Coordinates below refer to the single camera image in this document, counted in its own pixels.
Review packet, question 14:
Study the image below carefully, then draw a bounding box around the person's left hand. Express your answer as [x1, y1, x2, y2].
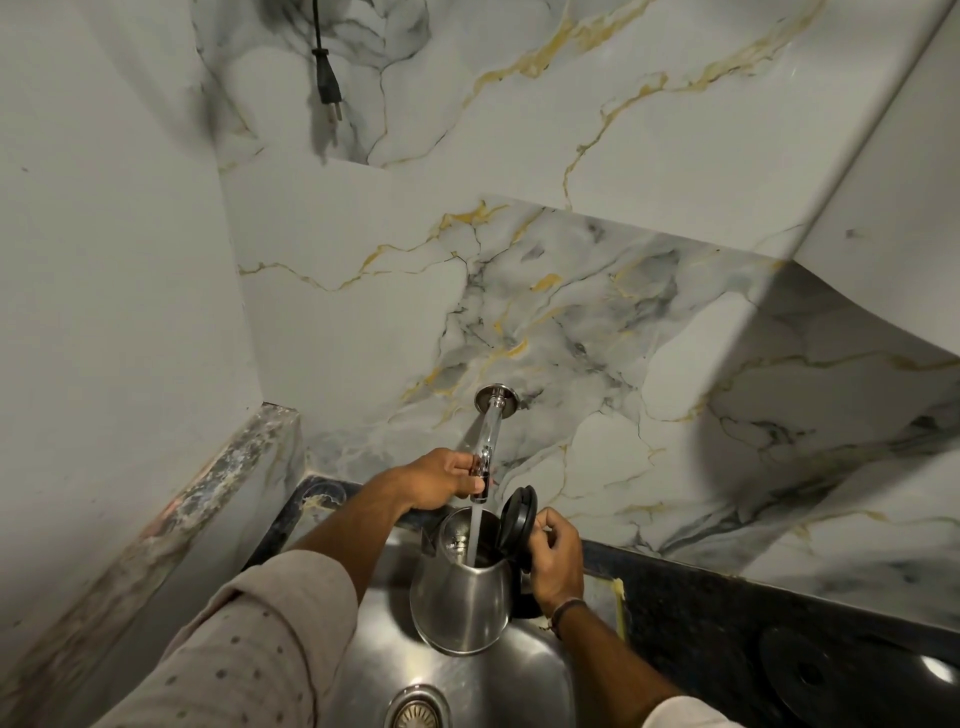
[390, 447, 486, 513]

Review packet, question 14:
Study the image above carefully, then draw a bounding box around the person's right hand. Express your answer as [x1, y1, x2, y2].
[526, 507, 585, 618]

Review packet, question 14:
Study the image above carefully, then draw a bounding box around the chrome wall tap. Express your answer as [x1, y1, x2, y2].
[469, 383, 519, 504]

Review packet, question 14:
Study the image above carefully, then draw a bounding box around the stainless steel electric kettle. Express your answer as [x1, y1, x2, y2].
[409, 485, 543, 657]

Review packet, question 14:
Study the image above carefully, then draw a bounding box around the person's left forearm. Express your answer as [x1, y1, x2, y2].
[93, 468, 421, 728]

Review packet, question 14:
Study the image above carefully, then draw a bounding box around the person's right forearm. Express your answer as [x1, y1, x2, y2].
[553, 600, 740, 728]

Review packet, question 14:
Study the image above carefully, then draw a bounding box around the dark wrist band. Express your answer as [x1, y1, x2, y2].
[549, 597, 589, 640]

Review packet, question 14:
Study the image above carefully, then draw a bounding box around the stainless steel sink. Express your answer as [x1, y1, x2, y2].
[288, 517, 627, 728]

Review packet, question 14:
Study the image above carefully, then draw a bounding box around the sink drain strainer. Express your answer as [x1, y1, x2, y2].
[384, 684, 452, 728]

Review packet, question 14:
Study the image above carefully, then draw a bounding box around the black kettle base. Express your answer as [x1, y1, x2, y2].
[757, 626, 960, 728]

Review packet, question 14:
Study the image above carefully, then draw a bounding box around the black power plug cable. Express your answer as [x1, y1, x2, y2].
[309, 0, 345, 123]

